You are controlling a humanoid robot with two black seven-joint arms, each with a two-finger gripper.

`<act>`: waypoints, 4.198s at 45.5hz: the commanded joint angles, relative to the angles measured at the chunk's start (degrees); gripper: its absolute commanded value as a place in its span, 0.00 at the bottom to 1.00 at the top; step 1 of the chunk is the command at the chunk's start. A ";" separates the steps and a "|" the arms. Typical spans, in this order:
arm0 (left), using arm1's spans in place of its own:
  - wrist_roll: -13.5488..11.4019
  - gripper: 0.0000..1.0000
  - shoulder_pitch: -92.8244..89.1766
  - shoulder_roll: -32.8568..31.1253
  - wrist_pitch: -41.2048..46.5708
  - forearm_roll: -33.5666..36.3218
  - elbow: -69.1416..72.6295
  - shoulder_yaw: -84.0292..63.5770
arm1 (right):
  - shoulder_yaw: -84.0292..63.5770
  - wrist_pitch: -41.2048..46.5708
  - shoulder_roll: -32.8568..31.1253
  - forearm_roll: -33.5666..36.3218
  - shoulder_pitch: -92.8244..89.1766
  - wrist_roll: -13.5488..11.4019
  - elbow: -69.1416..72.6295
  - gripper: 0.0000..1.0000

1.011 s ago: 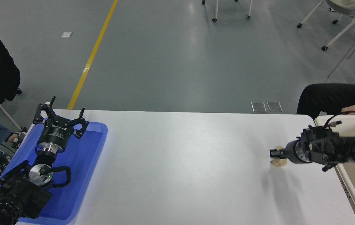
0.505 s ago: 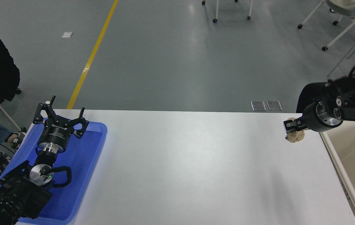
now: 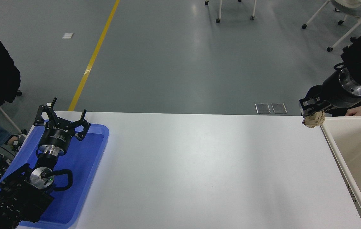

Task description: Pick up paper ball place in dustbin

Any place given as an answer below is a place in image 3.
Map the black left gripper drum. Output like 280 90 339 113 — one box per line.
39 121 75 150

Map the person's hand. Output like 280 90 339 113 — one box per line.
345 106 361 117

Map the white wheeled office chair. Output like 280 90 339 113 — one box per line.
302 0 361 52

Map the metal floor plate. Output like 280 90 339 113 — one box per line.
255 103 271 114
271 103 288 114

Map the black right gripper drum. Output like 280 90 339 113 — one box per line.
320 71 361 110

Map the white wheeled stand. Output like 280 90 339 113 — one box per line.
205 0 259 24

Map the tan paper ball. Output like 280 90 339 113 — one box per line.
302 111 326 128

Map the blue plastic tray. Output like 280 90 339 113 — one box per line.
0 122 110 229

